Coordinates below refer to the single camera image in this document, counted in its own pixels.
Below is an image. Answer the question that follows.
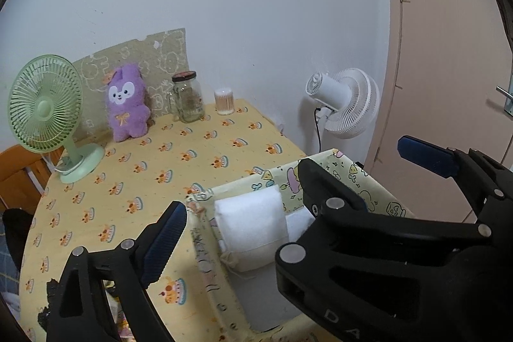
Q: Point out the yellow paper-wrapped box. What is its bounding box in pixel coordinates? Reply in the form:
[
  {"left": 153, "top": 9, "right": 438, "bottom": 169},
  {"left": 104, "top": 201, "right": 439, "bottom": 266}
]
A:
[{"left": 184, "top": 147, "right": 416, "bottom": 342}]

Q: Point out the black chair back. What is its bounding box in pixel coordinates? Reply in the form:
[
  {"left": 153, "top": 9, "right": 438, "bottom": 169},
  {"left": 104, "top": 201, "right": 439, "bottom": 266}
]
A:
[{"left": 3, "top": 208, "right": 33, "bottom": 271}]

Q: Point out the glass jar black lid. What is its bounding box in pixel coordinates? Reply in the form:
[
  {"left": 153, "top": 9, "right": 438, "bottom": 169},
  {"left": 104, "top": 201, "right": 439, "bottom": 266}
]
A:
[{"left": 169, "top": 70, "right": 204, "bottom": 123}]

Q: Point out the cotton swab container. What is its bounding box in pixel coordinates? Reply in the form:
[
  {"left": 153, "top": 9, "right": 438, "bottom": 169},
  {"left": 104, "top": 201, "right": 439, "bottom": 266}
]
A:
[{"left": 214, "top": 88, "right": 235, "bottom": 115}]

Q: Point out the beige patterned cardboard panel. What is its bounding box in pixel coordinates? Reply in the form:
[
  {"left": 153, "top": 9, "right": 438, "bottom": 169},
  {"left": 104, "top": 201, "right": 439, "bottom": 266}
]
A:
[{"left": 73, "top": 29, "right": 189, "bottom": 141}]

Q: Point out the white towel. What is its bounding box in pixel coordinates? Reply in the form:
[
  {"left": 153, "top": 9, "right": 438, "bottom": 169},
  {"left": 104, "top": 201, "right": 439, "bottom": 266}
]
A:
[{"left": 215, "top": 186, "right": 289, "bottom": 272}]

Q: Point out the white standing fan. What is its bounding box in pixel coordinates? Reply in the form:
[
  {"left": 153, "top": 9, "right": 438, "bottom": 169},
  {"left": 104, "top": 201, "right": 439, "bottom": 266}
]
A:
[{"left": 305, "top": 68, "right": 381, "bottom": 161}]

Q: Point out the purple plush bunny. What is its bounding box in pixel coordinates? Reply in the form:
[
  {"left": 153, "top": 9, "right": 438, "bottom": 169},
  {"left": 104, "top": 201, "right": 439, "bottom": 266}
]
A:
[{"left": 106, "top": 63, "right": 150, "bottom": 142}]

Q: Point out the green desk fan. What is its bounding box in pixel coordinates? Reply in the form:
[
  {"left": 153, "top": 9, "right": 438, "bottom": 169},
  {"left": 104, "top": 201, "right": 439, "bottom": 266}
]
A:
[{"left": 8, "top": 55, "right": 104, "bottom": 184}]

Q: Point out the yellow cake-print tablecloth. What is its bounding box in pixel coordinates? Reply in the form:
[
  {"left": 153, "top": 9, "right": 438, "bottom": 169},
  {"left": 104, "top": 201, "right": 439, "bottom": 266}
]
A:
[{"left": 19, "top": 100, "right": 303, "bottom": 341}]

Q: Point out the black plastic bag roll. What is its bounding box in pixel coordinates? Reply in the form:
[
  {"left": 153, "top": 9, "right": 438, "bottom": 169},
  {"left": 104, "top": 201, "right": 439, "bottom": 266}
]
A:
[{"left": 38, "top": 279, "right": 59, "bottom": 331}]

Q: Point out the door handle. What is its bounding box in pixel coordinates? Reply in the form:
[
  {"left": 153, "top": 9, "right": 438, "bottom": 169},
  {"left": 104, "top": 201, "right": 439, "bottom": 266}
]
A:
[{"left": 496, "top": 75, "right": 513, "bottom": 114}]

